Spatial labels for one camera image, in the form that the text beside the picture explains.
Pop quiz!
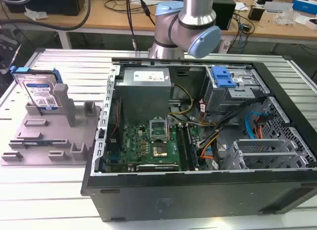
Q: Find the orange wire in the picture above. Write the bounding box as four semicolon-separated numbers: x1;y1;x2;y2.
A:
255;115;266;140

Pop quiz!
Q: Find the blue wire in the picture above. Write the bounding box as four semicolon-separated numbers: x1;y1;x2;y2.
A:
244;111;269;139

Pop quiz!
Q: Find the blue drive latch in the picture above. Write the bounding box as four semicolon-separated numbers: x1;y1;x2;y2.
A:
211;65;238;89

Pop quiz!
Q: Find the grey power supply unit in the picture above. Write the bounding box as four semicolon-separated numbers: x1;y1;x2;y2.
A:
115;67;174;126

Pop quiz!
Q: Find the small black cube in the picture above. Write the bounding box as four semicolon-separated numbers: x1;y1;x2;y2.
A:
248;6;264;20

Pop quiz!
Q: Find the RAM stick in rack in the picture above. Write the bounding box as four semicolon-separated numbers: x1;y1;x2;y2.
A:
22;139;67;146

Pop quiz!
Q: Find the blue white cardboard box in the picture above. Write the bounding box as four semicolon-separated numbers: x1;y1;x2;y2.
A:
292;0;317;13

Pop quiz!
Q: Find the CPU socket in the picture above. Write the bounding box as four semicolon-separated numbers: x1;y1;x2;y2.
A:
151;145;167;158

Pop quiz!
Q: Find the grey parts rack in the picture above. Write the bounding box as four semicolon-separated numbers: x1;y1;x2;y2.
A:
0;83;103;167

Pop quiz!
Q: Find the black hanging cable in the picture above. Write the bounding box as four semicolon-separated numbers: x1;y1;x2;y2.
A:
125;0;156;51

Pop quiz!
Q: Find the black RAM slot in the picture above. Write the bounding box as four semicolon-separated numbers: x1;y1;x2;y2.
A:
174;124;193;172
183;124;199;170

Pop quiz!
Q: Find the black graphics card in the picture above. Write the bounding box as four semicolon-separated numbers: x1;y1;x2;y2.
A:
135;164;179;172

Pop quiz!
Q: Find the black monitor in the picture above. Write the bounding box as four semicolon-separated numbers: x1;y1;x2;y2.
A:
4;0;81;16

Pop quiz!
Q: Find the hard disk in blue carrier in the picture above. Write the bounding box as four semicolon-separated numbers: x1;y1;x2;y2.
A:
9;65;65;115

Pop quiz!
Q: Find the silver drive cage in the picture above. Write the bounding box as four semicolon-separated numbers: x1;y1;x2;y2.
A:
201;65;271;113

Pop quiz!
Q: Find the socket cover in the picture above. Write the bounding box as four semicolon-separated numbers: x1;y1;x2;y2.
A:
148;118;167;143

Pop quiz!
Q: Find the silver disk bay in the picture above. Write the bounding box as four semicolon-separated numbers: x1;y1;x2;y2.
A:
229;138;310;170

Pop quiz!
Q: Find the thick grey cable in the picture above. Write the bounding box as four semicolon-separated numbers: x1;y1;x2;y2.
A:
0;0;91;31

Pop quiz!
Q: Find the black box on desk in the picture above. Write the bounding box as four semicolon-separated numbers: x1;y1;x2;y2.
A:
211;0;236;31

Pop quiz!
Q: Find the open black PC case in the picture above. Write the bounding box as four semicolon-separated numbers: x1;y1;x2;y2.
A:
81;57;317;223

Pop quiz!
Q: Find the green motherboard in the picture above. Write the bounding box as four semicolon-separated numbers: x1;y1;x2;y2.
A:
106;119;199;173

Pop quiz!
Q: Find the wooden desk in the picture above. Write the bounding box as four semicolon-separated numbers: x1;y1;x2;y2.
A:
0;0;317;42

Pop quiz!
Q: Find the yellow black wire bundle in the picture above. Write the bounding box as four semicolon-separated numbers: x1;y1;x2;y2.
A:
167;83;194;115

